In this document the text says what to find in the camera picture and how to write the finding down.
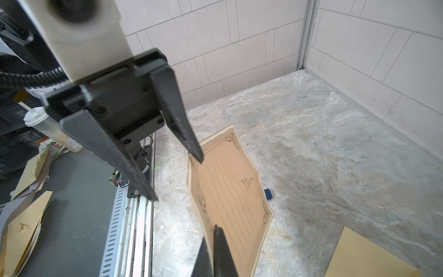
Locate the blue white glue stick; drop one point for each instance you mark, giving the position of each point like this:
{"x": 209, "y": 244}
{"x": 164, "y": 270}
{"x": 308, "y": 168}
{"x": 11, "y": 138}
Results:
{"x": 268, "y": 194}

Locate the left green circuit board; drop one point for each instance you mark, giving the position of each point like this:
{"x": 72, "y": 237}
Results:
{"x": 115, "y": 178}

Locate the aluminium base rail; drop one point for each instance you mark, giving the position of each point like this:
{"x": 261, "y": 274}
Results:
{"x": 134, "y": 258}

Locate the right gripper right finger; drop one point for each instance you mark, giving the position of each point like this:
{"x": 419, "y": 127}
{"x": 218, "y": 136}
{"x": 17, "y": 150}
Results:
{"x": 222, "y": 259}

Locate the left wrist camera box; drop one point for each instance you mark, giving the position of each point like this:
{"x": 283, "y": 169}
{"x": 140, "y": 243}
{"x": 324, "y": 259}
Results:
{"x": 85, "y": 37}

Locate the beige decorated letter paper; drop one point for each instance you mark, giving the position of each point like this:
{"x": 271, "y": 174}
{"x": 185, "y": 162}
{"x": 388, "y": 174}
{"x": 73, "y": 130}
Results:
{"x": 226, "y": 190}

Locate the stack of spare envelopes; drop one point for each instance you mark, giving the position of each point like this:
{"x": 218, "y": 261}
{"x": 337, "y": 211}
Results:
{"x": 22, "y": 217}

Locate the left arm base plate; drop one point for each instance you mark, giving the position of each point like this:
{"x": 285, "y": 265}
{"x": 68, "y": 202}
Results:
{"x": 143, "y": 157}

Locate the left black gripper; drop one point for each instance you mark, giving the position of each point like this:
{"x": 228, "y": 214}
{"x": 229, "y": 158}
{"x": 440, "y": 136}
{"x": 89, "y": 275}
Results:
{"x": 123, "y": 104}

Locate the yellow paper envelope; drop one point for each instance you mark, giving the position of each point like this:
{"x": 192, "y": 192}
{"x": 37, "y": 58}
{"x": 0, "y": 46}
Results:
{"x": 356, "y": 256}

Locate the plastic bottle white cap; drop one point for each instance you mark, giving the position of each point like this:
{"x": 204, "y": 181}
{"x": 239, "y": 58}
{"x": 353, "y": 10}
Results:
{"x": 38, "y": 119}

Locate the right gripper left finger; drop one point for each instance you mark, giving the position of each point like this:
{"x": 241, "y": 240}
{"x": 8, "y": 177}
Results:
{"x": 202, "y": 267}

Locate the white slotted cable duct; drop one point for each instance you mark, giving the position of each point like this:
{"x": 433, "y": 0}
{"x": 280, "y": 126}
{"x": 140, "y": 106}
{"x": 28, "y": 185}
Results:
{"x": 114, "y": 256}

